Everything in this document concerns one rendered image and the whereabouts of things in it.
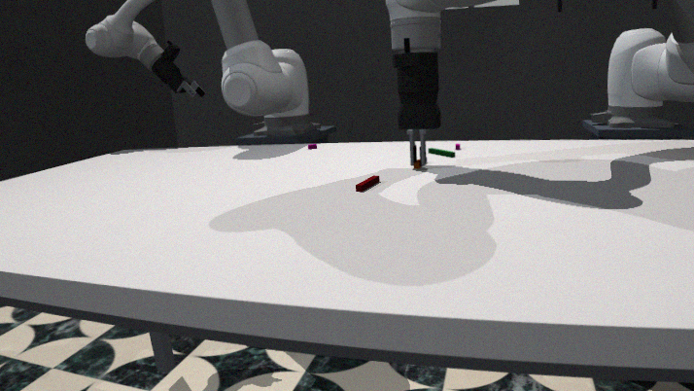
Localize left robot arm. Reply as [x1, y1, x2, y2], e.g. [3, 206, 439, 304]
[386, 0, 694, 128]

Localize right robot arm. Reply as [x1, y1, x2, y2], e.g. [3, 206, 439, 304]
[86, 0, 321, 136]

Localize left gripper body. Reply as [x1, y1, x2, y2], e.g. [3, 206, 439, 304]
[390, 18, 441, 129]

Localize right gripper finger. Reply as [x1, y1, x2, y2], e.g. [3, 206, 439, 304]
[176, 81, 197, 98]
[191, 81, 206, 97]

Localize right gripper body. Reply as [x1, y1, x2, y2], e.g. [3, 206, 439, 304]
[140, 41, 191, 93]

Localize green rod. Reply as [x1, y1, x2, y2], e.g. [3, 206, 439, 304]
[429, 148, 455, 158]

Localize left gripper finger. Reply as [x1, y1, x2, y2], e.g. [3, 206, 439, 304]
[407, 129, 418, 166]
[419, 129, 430, 166]

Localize red rod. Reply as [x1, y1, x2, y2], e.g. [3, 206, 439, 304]
[356, 176, 379, 192]

